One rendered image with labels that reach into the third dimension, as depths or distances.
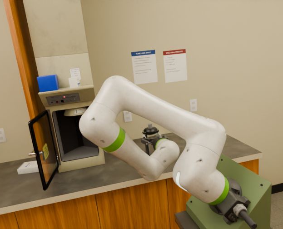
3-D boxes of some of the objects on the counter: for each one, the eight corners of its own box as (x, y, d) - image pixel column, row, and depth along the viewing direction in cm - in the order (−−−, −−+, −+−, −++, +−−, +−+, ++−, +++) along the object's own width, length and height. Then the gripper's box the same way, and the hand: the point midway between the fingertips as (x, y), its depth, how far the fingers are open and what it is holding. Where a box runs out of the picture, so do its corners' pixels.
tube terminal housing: (62, 158, 182) (42, 58, 164) (103, 151, 189) (88, 54, 170) (58, 172, 159) (34, 57, 140) (105, 163, 165) (88, 52, 146)
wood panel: (54, 153, 195) (15, -32, 162) (58, 152, 196) (20, -33, 162) (44, 181, 149) (-14, -71, 115) (49, 180, 149) (-7, -71, 116)
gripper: (177, 134, 132) (165, 127, 155) (141, 141, 128) (133, 133, 150) (179, 147, 134) (166, 138, 156) (142, 154, 129) (135, 144, 152)
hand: (151, 136), depth 151 cm, fingers closed on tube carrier, 9 cm apart
